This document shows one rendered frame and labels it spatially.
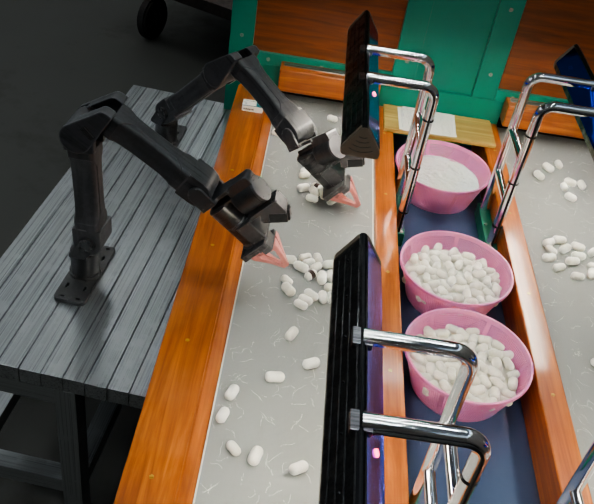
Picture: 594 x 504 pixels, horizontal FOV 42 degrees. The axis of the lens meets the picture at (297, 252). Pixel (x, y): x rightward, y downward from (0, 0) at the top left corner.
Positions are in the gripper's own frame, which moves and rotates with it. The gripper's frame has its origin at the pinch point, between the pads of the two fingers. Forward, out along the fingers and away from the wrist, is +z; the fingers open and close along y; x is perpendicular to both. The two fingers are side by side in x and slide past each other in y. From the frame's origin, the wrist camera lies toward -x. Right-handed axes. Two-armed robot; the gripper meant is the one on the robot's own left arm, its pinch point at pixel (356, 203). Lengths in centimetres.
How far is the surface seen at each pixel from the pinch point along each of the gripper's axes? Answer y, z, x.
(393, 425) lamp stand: -99, -24, -27
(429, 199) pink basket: 12.6, 17.8, -10.4
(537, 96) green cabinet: 54, 32, -42
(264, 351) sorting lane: -54, -12, 13
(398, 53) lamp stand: 12.4, -20.6, -29.5
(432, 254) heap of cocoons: -14.0, 15.5, -11.0
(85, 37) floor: 228, -57, 146
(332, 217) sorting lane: -4.9, -3.2, 5.1
